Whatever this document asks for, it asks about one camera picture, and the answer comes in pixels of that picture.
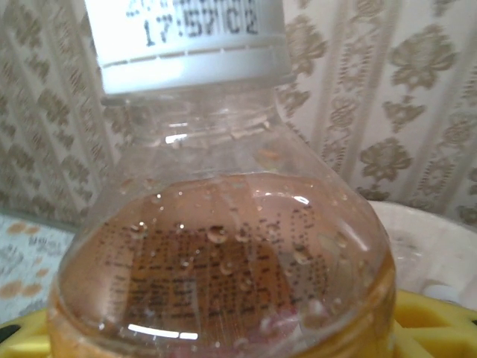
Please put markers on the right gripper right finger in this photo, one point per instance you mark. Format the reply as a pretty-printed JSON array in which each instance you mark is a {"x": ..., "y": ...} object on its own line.
[{"x": 439, "y": 328}]

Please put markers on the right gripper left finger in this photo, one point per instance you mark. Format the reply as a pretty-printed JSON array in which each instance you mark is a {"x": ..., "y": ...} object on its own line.
[{"x": 26, "y": 339}]

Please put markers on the red gold label bottle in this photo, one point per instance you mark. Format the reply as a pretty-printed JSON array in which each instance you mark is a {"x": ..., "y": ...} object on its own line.
[{"x": 223, "y": 242}]

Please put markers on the floral tablecloth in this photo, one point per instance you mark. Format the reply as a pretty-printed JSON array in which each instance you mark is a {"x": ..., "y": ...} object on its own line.
[{"x": 30, "y": 261}]

